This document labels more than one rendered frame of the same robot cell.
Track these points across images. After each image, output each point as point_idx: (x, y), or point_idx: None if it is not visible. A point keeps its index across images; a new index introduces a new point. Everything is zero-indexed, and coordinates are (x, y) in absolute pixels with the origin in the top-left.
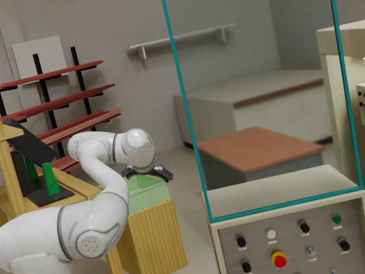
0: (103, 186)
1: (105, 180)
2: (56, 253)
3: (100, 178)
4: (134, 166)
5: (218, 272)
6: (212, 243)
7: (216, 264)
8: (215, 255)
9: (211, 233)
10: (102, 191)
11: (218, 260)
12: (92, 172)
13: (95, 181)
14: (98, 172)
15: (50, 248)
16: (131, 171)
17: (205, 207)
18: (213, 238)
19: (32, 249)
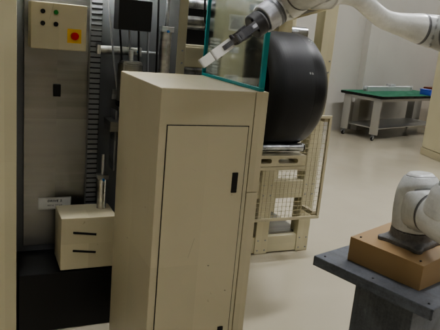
0: (389, 17)
1: (389, 11)
2: None
3: (385, 10)
4: (286, 19)
5: (183, 183)
6: (212, 133)
7: (194, 167)
8: (239, 135)
9: (210, 123)
10: (421, 13)
11: (264, 128)
12: (378, 4)
13: (379, 14)
14: (381, 4)
15: None
16: (239, 35)
17: (197, 96)
18: (253, 111)
19: None
